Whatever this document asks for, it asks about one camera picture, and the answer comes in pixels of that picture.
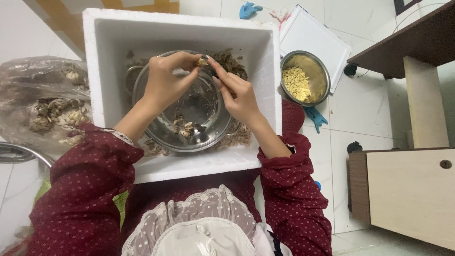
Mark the dark brown wooden table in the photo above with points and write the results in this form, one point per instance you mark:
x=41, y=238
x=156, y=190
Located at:
x=419, y=39

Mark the large steel bowl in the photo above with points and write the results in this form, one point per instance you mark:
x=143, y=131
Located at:
x=199, y=106

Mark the blue rubber glove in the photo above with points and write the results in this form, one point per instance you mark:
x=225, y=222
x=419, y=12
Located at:
x=314, y=117
x=247, y=10

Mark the small blue cap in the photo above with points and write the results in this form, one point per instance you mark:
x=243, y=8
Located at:
x=317, y=185

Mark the plastic bag of garlic bulbs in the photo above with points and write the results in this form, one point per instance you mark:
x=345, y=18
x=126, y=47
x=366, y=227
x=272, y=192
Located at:
x=21, y=81

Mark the black castor wheel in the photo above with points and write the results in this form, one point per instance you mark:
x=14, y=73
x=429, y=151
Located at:
x=354, y=146
x=350, y=69

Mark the garlic clove with skin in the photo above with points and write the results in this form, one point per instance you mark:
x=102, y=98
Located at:
x=201, y=62

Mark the person's right hand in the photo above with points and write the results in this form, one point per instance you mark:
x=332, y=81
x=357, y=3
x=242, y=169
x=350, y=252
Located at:
x=241, y=101

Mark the unpeeled garlic pieces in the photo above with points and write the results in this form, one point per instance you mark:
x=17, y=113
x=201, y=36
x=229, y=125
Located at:
x=186, y=128

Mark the maroon dotted lace-collar clothing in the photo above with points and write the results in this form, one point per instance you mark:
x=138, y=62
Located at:
x=89, y=195

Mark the pink white cloth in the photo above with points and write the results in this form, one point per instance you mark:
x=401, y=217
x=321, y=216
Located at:
x=280, y=15

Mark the heap of peeled garlic cloves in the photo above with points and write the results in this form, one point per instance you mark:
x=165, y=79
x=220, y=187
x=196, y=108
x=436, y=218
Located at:
x=295, y=83

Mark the white foam lid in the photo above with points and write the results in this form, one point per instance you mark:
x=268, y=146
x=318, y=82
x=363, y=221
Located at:
x=312, y=35

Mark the curved steel tube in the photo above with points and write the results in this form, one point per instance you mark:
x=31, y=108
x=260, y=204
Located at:
x=21, y=149

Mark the small steel bowl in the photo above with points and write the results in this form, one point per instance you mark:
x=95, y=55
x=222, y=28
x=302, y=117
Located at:
x=316, y=71

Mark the white foam box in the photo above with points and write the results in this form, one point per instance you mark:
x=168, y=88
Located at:
x=106, y=71

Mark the person's left hand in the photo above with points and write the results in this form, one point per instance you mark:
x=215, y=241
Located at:
x=161, y=81

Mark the green seat cushion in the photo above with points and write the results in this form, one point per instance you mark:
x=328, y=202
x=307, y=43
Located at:
x=121, y=204

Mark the brown cardboard box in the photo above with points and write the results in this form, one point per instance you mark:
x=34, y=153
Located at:
x=64, y=17

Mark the beige wooden cabinet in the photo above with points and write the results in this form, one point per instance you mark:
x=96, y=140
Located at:
x=408, y=192

